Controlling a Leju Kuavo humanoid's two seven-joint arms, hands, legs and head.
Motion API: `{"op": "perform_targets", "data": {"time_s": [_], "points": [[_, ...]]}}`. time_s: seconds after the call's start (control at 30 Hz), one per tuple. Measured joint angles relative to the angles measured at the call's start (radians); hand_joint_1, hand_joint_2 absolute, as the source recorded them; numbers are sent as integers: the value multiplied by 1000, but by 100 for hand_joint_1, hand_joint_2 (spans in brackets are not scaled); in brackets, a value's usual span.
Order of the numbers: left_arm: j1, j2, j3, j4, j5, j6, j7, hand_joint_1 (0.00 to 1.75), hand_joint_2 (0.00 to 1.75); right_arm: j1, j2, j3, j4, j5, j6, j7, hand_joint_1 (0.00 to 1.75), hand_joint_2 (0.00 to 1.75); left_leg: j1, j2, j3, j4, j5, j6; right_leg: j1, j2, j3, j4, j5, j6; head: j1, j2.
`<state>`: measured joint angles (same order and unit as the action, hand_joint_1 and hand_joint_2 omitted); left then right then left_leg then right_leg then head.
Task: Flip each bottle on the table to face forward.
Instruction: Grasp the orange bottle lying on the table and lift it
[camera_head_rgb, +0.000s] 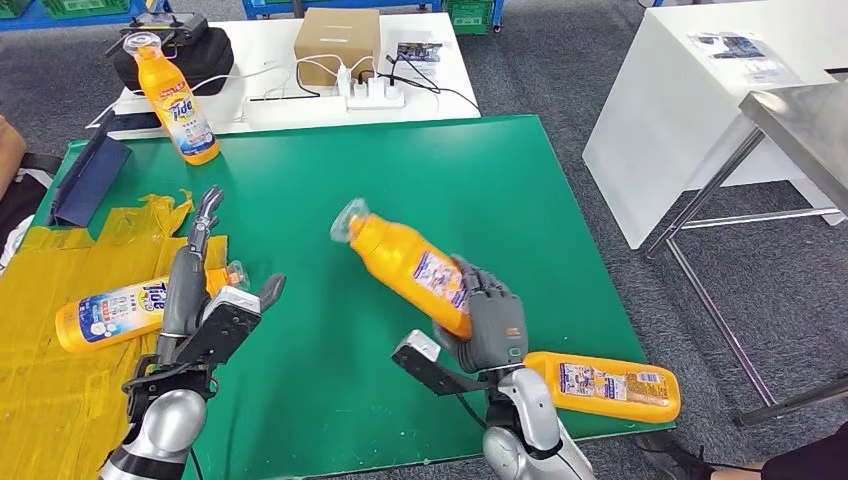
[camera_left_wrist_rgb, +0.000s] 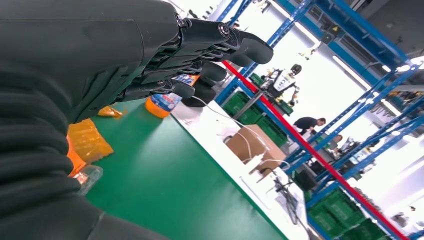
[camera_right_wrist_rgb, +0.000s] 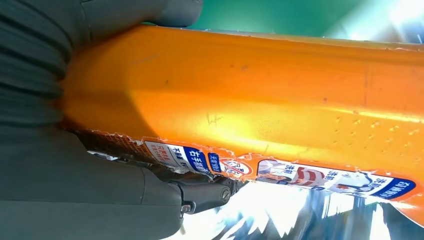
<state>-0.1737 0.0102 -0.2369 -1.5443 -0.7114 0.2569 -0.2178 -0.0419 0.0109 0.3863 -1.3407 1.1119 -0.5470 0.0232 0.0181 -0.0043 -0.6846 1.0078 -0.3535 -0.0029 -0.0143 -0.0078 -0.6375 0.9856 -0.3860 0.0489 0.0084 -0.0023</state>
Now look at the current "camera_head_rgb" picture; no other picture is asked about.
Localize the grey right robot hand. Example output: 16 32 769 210
433 254 530 374

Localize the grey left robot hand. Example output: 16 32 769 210
155 185 287 339

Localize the orange Tide detergent bottle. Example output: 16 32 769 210
523 351 682 425
54 260 252 355
122 31 221 167
329 197 475 340

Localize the dark blue tablet case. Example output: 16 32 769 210
49 109 132 229

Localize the yellow taped sheet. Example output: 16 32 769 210
0 190 230 480

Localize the black phone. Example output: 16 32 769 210
107 111 160 132

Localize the green table mat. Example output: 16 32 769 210
29 114 676 480

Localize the black carrying case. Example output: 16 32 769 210
111 26 236 97

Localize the white power strip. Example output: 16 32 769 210
345 86 407 111

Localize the large white table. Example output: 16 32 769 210
582 3 848 251

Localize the small white table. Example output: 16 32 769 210
86 11 482 142

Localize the black remote controller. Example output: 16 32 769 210
105 11 210 58

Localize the printed paper leaflet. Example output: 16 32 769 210
687 29 803 87
395 29 452 82

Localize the brown cardboard box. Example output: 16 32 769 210
293 7 382 87

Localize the stainless steel table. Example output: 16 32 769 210
643 82 848 429

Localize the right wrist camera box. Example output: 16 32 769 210
390 329 492 397

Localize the white cable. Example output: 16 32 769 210
86 54 378 127

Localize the thin black cable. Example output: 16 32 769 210
248 62 323 103

